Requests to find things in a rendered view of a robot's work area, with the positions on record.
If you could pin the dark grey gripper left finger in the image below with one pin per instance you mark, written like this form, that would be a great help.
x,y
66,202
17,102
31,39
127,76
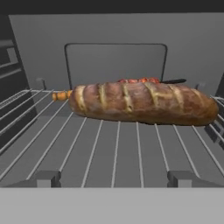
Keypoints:
x,y
43,178

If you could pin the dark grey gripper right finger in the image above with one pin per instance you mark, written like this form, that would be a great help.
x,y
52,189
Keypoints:
x,y
181,178

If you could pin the brown baguette bread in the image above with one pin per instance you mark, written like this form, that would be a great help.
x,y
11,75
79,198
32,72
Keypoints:
x,y
140,102

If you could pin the kebab skewer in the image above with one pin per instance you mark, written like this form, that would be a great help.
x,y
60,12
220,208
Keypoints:
x,y
137,80

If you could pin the grey toaster oven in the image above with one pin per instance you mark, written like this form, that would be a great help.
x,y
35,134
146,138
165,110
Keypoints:
x,y
116,58

